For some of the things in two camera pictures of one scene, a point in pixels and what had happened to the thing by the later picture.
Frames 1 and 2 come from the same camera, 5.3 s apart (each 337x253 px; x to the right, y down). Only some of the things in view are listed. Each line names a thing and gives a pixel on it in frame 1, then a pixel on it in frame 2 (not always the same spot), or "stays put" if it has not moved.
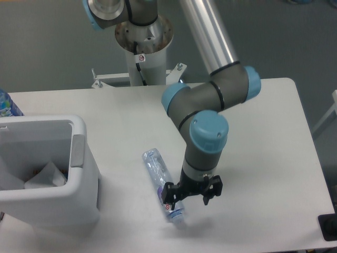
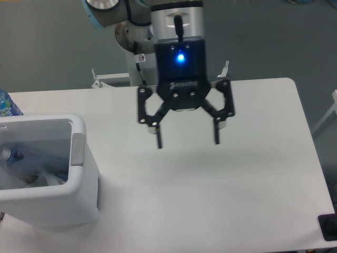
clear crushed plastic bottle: (159, 175) → (53, 158)
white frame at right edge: (333, 108) stays put
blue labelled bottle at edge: (8, 108) stays put
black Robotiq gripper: (171, 193) → (180, 73)
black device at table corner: (328, 224) stays put
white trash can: (27, 142) stays put
